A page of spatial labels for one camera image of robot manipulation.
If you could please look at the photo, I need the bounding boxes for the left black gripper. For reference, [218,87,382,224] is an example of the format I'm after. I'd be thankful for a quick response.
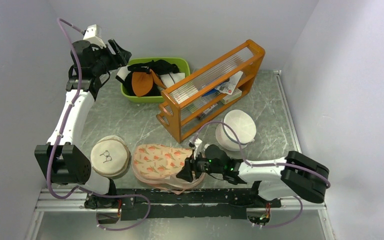
[92,39,133,77]

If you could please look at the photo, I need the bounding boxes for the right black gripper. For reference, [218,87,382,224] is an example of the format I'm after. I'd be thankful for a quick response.
[176,149,224,182]

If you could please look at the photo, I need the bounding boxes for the floral pink mesh laundry bag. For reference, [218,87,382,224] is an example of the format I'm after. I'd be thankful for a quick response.
[132,144,207,195]

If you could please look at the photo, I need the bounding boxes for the orange bra black straps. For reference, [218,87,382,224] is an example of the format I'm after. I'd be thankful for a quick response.
[131,68,167,98]

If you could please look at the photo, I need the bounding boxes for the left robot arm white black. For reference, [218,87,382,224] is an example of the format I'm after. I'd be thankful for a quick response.
[34,39,132,208]

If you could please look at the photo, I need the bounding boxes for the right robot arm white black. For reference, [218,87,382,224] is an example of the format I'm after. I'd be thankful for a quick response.
[176,144,330,207]

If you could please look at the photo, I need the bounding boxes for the white cylindrical mesh laundry bag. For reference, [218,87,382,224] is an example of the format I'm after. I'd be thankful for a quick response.
[215,109,257,152]

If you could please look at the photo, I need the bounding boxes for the beige round laundry bag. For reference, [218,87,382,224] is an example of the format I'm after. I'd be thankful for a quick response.
[90,135,131,179]

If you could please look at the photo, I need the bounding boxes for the black garment in basin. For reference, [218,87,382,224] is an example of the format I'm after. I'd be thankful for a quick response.
[128,59,175,97]

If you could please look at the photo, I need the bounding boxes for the white garment in basin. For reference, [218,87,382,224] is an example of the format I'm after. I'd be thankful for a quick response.
[116,64,186,97]

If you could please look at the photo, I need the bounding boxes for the green plastic basin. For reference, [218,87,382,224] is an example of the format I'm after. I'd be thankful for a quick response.
[120,57,191,104]

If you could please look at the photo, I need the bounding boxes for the orange wooden shelf rack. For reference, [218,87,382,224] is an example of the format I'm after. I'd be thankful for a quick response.
[156,39,266,143]

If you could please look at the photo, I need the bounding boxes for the small box on shelf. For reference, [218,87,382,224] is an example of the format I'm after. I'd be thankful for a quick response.
[220,88,242,105]

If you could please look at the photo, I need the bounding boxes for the printed packet on shelf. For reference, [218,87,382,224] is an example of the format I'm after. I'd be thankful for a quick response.
[215,71,244,95]

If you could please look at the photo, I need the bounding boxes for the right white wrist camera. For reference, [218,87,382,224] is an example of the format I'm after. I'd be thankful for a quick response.
[188,137,202,160]

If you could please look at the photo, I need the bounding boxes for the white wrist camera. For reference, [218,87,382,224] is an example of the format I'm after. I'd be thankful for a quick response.
[83,24,107,49]
[188,137,202,160]

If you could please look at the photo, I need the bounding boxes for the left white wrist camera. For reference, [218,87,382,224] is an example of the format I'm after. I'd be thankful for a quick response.
[83,24,107,49]

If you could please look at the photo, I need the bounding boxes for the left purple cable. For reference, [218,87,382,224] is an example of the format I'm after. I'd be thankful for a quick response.
[46,17,152,232]

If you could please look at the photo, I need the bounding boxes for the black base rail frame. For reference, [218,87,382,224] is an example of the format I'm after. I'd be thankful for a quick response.
[83,188,281,221]

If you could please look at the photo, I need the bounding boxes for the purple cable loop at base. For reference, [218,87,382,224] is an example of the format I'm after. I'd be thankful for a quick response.
[95,195,152,232]

